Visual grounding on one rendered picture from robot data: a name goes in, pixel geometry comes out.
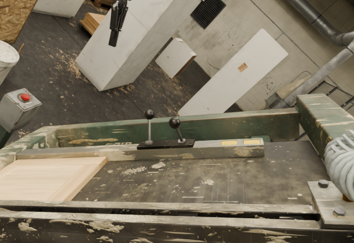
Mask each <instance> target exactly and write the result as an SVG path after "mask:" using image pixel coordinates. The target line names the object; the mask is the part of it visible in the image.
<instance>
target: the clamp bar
mask: <svg viewBox="0 0 354 243"><path fill-rule="evenodd" d="M307 185H308V188H309V190H310V192H311V194H312V205H311V206H310V205H261V204H229V203H167V202H104V201H42V200H0V241H14V242H29V243H354V201H352V200H349V199H348V198H347V197H346V196H345V195H344V194H342V193H341V192H340V191H339V190H338V189H337V187H336V186H335V185H334V184H333V183H332V181H326V180H319V181H307Z"/></svg>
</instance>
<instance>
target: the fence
mask: <svg viewBox="0 0 354 243"><path fill-rule="evenodd" d="M244 140H260V143H257V144H243V141H244ZM222 141H237V144H233V145H221V143H222ZM138 145H139V144H123V145H101V146H89V147H67V148H45V149H25V150H23V151H21V152H20V153H18V154H16V158H17V160H26V159H56V158H86V157H107V160H108V161H122V160H157V159H192V158H227V157H262V156H264V143H263V139H262V138H254V139H232V140H210V141H195V143H194V146H193V147H192V148H169V149H144V150H137V146H138Z"/></svg>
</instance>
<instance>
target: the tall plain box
mask: <svg viewBox="0 0 354 243"><path fill-rule="evenodd" d="M203 1H204V0H203ZM200 2H201V0H131V1H127V7H128V8H129V9H128V11H127V13H126V17H125V20H124V23H123V26H122V29H120V30H122V31H121V32H119V36H118V39H117V44H116V47H112V46H110V45H109V39H110V34H111V29H110V20H111V9H110V10H109V12H108V13H107V15H106V16H105V18H104V19H103V20H102V22H101V23H100V25H99V26H98V28H97V29H96V31H95V32H94V34H93V35H92V37H91V38H90V40H89V41H88V43H87V44H86V45H85V47H84V48H83V50H82V51H81V53H80V54H79V56H78V57H77V59H76V60H75V62H76V63H77V64H76V67H77V68H78V69H79V70H80V71H81V72H82V73H83V74H84V75H85V76H86V77H87V78H88V79H89V80H90V82H91V83H92V84H93V85H94V86H95V87H96V88H97V89H98V90H99V91H104V90H108V89H112V88H116V87H119V86H123V85H127V84H129V83H133V82H134V81H135V79H136V78H137V77H138V76H139V75H140V74H141V72H142V71H143V70H144V69H145V68H146V66H147V65H148V64H149V63H150V62H151V61H152V59H153V58H154V57H155V56H156V55H157V53H158V52H159V51H160V49H161V48H162V47H163V46H164V45H165V44H166V42H167V41H168V40H169V39H170V38H171V36H172V35H173V34H174V33H175V32H176V31H177V30H178V28H179V27H180V26H181V25H182V24H183V22H184V21H185V20H186V19H187V18H188V17H189V15H190V14H191V13H192V12H193V11H194V10H195V8H196V7H197V6H198V5H199V4H200Z"/></svg>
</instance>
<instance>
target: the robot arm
mask: <svg viewBox="0 0 354 243"><path fill-rule="evenodd" d="M127 1H131V0H115V3H114V5H113V4H112V5H111V20H110V29H111V34H110V39H109V45H110V46H112V47H116V44H117V39H118V36H119V32H121V31H122V30H120V29H122V26H123V23H124V20H125V17H126V13H127V11H128V9H129V8H128V7H127Z"/></svg>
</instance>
